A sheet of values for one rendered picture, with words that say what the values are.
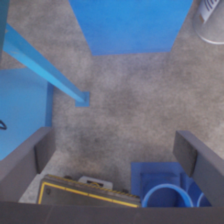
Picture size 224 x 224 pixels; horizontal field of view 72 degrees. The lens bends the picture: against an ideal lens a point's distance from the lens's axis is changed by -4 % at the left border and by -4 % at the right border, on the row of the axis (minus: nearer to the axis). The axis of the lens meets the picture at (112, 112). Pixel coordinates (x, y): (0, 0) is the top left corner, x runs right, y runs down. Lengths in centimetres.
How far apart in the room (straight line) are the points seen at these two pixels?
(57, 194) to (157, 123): 93
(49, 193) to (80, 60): 114
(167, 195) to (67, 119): 102
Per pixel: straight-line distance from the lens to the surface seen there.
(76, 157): 147
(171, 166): 144
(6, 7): 63
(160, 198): 133
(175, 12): 120
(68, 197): 121
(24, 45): 71
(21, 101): 160
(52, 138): 16
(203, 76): 162
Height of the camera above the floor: 139
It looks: 80 degrees down
